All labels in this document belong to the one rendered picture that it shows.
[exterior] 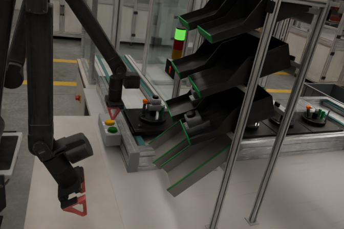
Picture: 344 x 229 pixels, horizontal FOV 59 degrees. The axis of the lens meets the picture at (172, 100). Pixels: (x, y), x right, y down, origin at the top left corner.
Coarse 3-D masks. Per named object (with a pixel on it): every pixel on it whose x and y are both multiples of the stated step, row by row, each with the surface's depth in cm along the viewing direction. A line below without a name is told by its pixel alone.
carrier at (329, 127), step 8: (304, 112) 187; (312, 112) 188; (320, 112) 185; (328, 112) 177; (296, 120) 181; (304, 120) 182; (312, 120) 180; (320, 120) 182; (312, 128) 174; (320, 128) 176; (328, 128) 177; (336, 128) 179
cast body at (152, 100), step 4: (152, 96) 151; (156, 96) 149; (152, 100) 148; (156, 100) 148; (160, 100) 149; (148, 104) 149; (152, 104) 148; (156, 104) 149; (160, 104) 150; (148, 108) 149; (152, 108) 149; (156, 108) 150; (160, 108) 151
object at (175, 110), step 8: (184, 96) 117; (208, 96) 105; (216, 96) 105; (168, 104) 118; (176, 104) 116; (184, 104) 115; (200, 104) 106; (208, 104) 106; (176, 112) 111; (184, 112) 106; (176, 120) 106
